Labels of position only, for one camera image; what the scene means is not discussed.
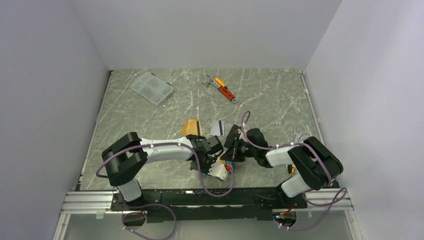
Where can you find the red adjustable wrench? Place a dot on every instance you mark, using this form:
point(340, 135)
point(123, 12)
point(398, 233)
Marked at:
point(210, 81)

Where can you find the blue card holder wallet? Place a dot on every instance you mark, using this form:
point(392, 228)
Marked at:
point(232, 164)

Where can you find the silver open-end wrench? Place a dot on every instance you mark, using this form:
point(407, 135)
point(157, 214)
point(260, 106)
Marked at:
point(297, 133)

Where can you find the black card case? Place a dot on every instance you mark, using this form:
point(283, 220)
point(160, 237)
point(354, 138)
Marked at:
point(233, 135)

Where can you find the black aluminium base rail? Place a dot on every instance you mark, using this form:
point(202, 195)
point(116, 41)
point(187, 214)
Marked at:
point(258, 203)

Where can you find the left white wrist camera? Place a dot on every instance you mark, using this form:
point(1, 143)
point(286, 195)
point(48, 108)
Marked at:
point(219, 171)

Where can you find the yellow black small tool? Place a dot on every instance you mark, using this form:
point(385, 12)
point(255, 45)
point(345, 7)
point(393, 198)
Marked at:
point(291, 169)

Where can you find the clear plastic organizer box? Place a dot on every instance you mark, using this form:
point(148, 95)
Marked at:
point(149, 86)

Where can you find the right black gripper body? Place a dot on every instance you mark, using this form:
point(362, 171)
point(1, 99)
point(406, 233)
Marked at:
point(241, 150)

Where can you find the silver grey card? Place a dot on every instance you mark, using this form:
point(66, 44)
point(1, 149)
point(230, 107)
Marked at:
point(217, 128)

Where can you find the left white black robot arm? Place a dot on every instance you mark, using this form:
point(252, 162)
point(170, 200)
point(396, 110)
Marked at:
point(125, 158)

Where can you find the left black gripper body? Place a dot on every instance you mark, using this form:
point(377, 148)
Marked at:
point(205, 164)

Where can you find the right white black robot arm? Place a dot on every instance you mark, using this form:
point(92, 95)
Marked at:
point(315, 165)

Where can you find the orange credit cards stack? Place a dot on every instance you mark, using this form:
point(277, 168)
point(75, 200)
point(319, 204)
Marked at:
point(192, 127)

